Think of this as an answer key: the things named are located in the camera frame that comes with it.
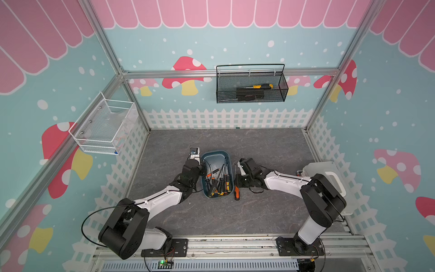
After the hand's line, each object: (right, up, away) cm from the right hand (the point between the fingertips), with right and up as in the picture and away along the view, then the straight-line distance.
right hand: (234, 182), depth 91 cm
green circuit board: (-33, -32, -18) cm, 49 cm away
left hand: (-17, +11, -3) cm, 21 cm away
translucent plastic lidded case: (+48, +6, -6) cm, 48 cm away
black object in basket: (+8, +46, -4) cm, 47 cm away
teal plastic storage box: (-9, 0, -2) cm, 9 cm away
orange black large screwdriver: (+1, -5, -3) cm, 6 cm away
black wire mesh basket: (-4, +56, +8) cm, 57 cm away
